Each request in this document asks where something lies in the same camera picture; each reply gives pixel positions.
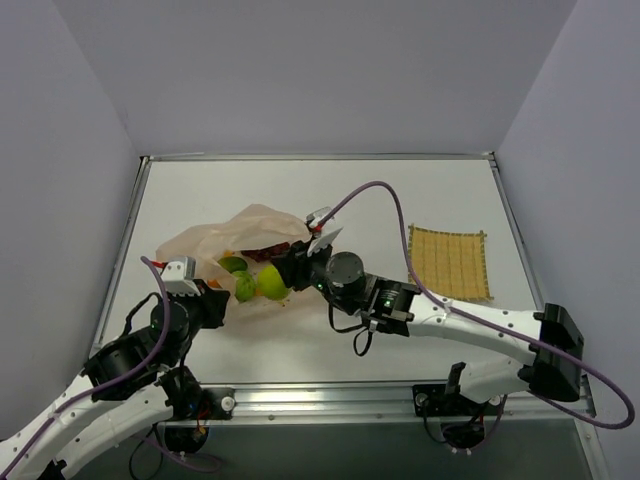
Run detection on yellow-green fake pear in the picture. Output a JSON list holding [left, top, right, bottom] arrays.
[[256, 265, 290, 301]]

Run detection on dark red fake grapes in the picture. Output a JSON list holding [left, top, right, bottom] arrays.
[[241, 242, 291, 263]]

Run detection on green fake lime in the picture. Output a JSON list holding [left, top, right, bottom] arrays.
[[232, 271, 257, 303]]

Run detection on orange green fake mango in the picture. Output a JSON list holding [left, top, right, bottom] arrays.
[[207, 255, 248, 288]]

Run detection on translucent peach plastic bag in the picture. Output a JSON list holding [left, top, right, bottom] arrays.
[[155, 204, 310, 293]]

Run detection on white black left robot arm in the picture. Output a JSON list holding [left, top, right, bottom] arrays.
[[1, 281, 230, 479]]

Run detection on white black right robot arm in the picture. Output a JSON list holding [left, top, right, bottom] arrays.
[[271, 242, 584, 404]]

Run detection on yellow bamboo tray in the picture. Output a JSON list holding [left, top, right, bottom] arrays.
[[408, 225, 493, 302]]

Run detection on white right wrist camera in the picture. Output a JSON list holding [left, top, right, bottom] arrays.
[[305, 207, 343, 257]]

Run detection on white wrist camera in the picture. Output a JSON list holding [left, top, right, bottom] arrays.
[[305, 207, 343, 257], [160, 256, 200, 296]]

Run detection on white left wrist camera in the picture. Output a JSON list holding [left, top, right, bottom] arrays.
[[160, 256, 200, 296]]

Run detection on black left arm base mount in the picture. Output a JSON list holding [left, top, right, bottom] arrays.
[[162, 387, 236, 454]]

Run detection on aluminium front frame rail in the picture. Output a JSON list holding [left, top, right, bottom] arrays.
[[89, 377, 598, 426]]

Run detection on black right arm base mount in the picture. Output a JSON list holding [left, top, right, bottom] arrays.
[[412, 384, 507, 456]]

